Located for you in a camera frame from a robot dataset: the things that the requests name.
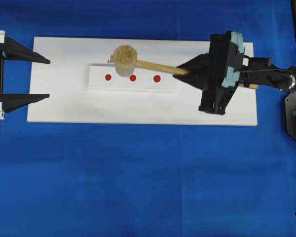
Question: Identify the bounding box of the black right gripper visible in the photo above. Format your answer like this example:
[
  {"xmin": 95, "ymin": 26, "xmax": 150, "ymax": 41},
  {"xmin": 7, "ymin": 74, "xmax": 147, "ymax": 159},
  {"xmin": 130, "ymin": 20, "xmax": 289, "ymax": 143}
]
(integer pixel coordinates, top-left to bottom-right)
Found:
[{"xmin": 173, "ymin": 31, "xmax": 245, "ymax": 115}]

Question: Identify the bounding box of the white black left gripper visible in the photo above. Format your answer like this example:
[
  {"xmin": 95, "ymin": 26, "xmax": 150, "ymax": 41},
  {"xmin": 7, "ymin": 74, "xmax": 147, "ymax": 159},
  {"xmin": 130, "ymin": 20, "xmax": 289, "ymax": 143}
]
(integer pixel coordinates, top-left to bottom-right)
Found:
[{"xmin": 0, "ymin": 30, "xmax": 51, "ymax": 120}]

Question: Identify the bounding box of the wooden mallet hammer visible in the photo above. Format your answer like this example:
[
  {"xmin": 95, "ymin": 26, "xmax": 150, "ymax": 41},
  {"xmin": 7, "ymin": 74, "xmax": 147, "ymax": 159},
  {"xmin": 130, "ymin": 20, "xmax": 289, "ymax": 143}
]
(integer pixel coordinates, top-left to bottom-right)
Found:
[{"xmin": 108, "ymin": 44, "xmax": 245, "ymax": 90}]

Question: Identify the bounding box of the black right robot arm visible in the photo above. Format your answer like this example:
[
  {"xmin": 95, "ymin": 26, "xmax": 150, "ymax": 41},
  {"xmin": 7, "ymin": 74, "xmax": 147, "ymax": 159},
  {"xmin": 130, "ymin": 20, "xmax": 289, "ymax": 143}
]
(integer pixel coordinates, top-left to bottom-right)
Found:
[{"xmin": 173, "ymin": 31, "xmax": 296, "ymax": 115}]

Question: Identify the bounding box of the white base board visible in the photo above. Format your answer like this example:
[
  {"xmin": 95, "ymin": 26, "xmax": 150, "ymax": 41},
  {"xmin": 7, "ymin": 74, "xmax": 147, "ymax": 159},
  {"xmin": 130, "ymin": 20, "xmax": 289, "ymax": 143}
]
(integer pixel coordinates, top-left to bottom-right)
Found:
[{"xmin": 27, "ymin": 37, "xmax": 258, "ymax": 126}]

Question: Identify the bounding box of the white block with marks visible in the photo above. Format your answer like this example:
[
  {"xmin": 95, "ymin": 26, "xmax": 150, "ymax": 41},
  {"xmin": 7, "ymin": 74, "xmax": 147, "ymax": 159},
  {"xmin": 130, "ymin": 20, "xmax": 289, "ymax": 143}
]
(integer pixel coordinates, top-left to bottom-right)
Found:
[{"xmin": 88, "ymin": 64, "xmax": 177, "ymax": 93}]

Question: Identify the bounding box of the blue table cloth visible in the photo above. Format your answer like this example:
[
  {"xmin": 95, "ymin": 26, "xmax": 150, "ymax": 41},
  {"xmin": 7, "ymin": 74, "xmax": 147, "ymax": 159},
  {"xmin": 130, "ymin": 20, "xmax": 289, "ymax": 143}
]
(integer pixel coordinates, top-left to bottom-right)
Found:
[{"xmin": 0, "ymin": 0, "xmax": 296, "ymax": 237}]

